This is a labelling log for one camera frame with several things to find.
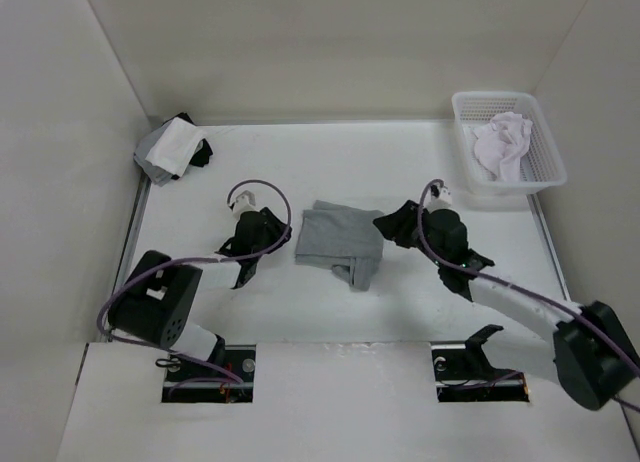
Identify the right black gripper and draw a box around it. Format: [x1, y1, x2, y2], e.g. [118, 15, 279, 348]
[373, 200, 446, 267]

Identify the grey tank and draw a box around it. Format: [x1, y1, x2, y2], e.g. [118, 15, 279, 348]
[133, 126, 173, 186]
[295, 200, 384, 291]

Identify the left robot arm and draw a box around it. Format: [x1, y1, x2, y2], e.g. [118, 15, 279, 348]
[106, 207, 291, 381]

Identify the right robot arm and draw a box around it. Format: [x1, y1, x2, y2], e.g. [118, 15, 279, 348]
[373, 200, 639, 411]

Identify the folded white tank top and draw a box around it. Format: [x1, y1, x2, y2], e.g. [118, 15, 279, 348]
[146, 118, 206, 177]

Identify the folded grey tank top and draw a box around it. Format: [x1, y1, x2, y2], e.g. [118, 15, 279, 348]
[133, 126, 173, 186]

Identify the white tank top in basket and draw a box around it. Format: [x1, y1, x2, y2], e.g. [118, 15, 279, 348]
[473, 112, 533, 183]

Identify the white plastic basket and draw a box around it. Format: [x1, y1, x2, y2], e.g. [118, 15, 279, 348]
[451, 91, 567, 196]

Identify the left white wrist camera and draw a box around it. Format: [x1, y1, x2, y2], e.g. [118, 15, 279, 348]
[228, 190, 258, 219]

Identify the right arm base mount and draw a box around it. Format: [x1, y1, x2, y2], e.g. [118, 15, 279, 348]
[431, 324, 530, 403]

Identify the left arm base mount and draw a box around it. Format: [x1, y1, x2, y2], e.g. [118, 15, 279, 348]
[155, 345, 257, 404]

